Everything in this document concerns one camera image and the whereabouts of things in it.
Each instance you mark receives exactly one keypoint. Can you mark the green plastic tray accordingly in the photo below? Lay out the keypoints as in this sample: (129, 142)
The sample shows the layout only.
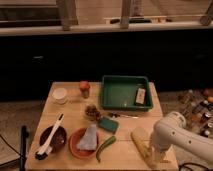
(120, 92)

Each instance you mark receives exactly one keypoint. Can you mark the dark brown bowl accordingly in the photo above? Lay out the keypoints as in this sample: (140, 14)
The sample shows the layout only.
(58, 141)

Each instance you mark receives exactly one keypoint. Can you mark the metal knife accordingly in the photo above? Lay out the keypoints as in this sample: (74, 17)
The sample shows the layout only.
(119, 115)

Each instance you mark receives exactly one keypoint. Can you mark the teal sponge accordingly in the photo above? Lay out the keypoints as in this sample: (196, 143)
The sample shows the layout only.
(108, 124)

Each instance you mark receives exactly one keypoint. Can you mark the white cup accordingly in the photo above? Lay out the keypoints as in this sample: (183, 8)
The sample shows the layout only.
(60, 95)

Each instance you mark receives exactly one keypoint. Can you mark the small box in tray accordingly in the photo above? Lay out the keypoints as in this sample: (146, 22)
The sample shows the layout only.
(140, 96)

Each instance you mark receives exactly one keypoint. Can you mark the orange plate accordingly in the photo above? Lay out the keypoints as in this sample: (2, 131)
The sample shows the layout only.
(74, 140)

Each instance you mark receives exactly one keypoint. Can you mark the white folded cloth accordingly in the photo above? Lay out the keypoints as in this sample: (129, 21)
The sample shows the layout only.
(89, 139)

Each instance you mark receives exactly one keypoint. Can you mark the black stand post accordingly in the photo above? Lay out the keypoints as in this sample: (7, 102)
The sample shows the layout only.
(24, 136)

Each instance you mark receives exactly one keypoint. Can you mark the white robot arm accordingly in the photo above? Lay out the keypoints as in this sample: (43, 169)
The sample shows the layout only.
(170, 130)

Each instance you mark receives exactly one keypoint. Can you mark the green chili pepper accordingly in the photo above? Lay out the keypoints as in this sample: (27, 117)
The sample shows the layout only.
(104, 145)

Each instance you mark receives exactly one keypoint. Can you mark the orange-lid spice jar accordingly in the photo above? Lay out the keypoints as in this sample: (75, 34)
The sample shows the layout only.
(84, 87)

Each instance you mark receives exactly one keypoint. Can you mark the glass bowl with nuts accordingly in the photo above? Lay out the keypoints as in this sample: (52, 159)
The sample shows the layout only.
(92, 113)

